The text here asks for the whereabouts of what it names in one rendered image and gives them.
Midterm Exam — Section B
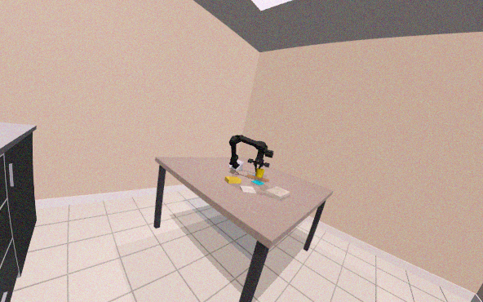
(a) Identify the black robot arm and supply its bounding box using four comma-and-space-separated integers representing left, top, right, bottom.
229, 135, 274, 169

